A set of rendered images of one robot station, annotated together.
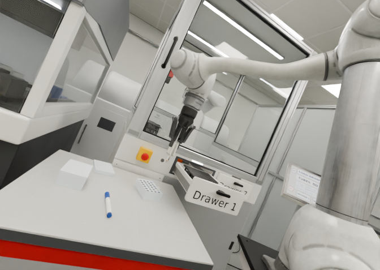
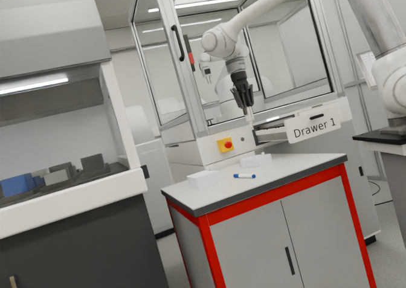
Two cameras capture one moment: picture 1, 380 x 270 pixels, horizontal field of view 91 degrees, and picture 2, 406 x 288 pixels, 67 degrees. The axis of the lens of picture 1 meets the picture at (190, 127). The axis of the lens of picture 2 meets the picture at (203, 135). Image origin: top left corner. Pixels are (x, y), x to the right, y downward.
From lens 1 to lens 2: 0.63 m
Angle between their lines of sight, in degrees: 3
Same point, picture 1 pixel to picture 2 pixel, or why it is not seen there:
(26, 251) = (234, 210)
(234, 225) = (349, 150)
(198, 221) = not seen: hidden behind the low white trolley
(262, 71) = (274, 0)
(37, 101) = (134, 151)
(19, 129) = (141, 179)
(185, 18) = (167, 3)
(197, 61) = (223, 32)
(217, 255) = (355, 189)
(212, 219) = not seen: hidden behind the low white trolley
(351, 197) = (387, 37)
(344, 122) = not seen: outside the picture
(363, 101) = not seen: outside the picture
